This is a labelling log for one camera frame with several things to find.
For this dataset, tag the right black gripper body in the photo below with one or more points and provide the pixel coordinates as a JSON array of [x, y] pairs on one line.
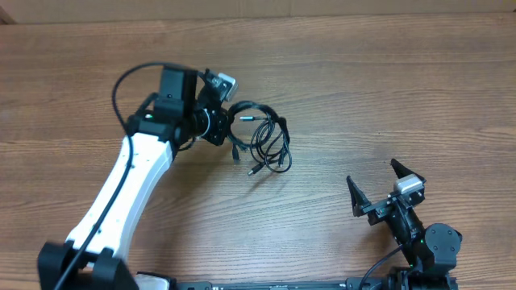
[[402, 229]]

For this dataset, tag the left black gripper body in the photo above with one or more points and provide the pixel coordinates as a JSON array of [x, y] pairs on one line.
[[211, 127]]

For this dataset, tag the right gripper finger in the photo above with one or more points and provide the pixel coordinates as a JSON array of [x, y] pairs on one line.
[[358, 198], [402, 171]]

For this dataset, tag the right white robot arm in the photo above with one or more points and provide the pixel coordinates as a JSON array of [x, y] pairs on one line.
[[430, 251]]

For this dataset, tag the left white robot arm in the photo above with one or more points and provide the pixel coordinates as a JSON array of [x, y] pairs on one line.
[[186, 107]]

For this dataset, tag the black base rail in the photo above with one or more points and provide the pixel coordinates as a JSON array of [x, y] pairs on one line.
[[282, 285]]

